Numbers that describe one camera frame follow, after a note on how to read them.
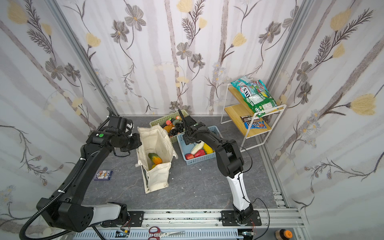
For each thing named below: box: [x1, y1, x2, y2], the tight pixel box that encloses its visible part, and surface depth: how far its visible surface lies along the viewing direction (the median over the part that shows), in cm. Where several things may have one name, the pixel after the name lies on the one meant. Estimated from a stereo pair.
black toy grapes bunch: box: [168, 121, 184, 137], surface depth 106 cm
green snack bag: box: [230, 76, 278, 117], surface depth 81 cm
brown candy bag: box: [240, 115, 260, 122], surface depth 97 cm
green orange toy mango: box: [148, 152, 163, 165], surface depth 92 cm
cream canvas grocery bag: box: [135, 125, 179, 194], surface depth 84 cm
